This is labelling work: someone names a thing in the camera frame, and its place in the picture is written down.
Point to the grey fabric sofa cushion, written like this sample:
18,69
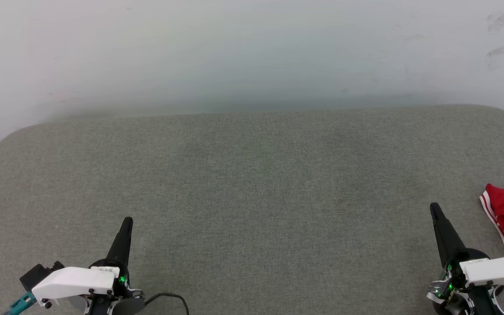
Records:
256,197

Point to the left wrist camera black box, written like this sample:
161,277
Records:
37,274

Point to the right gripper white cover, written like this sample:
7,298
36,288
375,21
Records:
492,270

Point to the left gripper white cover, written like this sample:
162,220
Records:
72,282

